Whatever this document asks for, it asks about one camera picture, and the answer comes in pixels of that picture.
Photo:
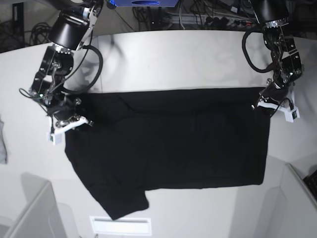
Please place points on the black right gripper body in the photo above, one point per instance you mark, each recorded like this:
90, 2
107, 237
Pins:
64, 108

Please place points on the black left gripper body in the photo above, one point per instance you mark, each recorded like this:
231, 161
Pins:
274, 95

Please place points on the black T-shirt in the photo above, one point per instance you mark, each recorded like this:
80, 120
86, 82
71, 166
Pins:
178, 139

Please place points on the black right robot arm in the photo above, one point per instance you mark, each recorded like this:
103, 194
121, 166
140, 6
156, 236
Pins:
72, 28

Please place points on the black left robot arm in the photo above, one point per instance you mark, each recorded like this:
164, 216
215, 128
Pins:
286, 65

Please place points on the grey cloth at left edge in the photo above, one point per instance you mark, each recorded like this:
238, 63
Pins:
3, 151

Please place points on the black keyboard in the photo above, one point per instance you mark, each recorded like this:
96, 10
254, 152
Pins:
311, 183

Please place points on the white partition panel left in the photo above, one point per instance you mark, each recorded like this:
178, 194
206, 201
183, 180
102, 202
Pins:
40, 218

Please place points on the white partition panel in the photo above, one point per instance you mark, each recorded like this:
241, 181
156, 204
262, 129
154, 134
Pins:
40, 218
289, 210

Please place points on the white partition panel right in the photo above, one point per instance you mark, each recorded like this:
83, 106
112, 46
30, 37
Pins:
289, 210

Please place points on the blue box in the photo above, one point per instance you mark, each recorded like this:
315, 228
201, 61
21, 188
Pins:
150, 3

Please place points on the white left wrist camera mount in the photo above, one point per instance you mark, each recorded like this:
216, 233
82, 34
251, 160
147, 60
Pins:
286, 106

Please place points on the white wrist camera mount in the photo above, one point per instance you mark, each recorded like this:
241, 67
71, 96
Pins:
56, 131
286, 106

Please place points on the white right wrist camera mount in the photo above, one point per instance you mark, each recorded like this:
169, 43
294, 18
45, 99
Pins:
56, 131

